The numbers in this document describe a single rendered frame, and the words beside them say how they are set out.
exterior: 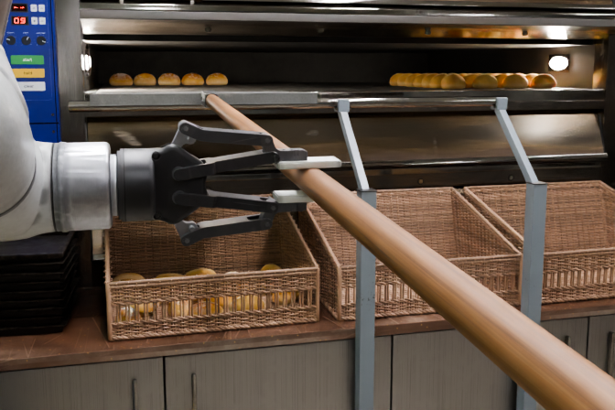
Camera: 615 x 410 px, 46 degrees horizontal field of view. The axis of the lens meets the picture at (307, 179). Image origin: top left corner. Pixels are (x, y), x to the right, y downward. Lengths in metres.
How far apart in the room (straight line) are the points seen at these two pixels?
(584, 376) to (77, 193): 0.52
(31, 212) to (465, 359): 1.58
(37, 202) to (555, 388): 0.52
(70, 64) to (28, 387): 0.94
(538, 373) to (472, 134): 2.26
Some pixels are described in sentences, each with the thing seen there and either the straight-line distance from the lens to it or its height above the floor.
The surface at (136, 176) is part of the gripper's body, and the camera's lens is 0.74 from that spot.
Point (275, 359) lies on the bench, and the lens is 1.94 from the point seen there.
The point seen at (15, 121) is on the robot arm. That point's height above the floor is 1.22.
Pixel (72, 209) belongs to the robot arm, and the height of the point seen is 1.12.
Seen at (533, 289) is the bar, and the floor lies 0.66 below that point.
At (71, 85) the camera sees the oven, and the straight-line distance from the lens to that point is 2.31.
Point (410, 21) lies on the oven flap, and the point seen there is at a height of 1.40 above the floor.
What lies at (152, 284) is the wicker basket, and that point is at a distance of 1.89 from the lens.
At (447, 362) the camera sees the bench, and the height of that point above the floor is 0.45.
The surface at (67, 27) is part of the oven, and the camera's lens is 2.31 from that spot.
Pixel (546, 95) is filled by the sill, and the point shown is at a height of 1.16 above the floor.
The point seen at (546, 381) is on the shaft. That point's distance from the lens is 0.36.
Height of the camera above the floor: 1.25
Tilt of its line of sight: 9 degrees down
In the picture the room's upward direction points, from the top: straight up
